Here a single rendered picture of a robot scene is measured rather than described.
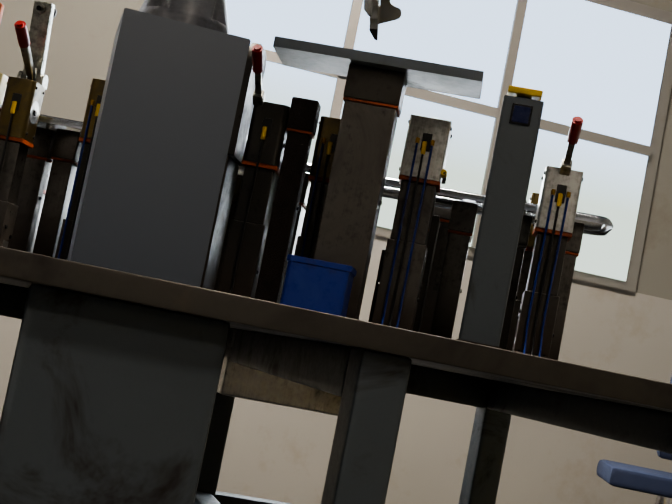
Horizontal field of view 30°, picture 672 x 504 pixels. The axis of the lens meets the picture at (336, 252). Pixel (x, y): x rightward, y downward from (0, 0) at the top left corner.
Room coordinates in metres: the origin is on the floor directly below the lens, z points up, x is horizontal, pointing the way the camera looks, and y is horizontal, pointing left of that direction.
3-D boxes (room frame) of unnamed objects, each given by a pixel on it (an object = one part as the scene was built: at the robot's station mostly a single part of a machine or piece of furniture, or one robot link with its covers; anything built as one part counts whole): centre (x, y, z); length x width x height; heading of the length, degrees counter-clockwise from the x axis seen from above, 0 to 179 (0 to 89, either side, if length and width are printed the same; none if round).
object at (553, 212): (2.31, -0.39, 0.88); 0.12 x 0.07 x 0.36; 174
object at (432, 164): (2.34, -0.13, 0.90); 0.13 x 0.08 x 0.41; 174
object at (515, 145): (2.17, -0.27, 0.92); 0.08 x 0.08 x 0.44; 84
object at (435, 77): (2.20, -0.01, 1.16); 0.37 x 0.14 x 0.02; 84
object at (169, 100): (2.00, 0.31, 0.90); 0.20 x 0.20 x 0.40; 13
